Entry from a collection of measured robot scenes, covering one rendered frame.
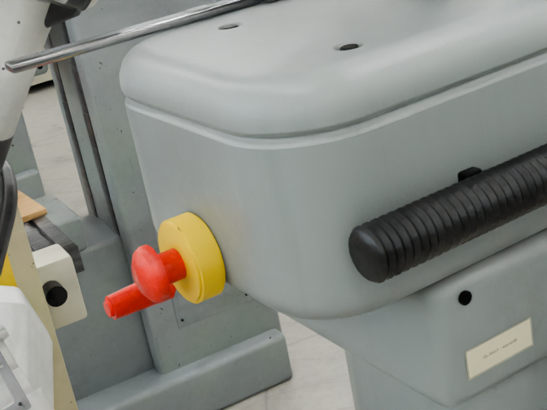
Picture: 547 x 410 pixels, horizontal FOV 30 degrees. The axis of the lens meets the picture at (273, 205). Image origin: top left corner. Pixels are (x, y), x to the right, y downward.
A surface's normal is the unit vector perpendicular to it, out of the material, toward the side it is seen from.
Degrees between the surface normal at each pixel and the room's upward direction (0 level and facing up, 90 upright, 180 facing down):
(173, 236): 90
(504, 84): 90
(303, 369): 0
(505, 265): 63
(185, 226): 19
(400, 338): 90
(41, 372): 86
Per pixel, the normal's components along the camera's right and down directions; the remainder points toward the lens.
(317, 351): -0.18, -0.91
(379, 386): -0.83, 0.34
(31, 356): 0.96, -0.18
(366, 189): 0.44, 0.26
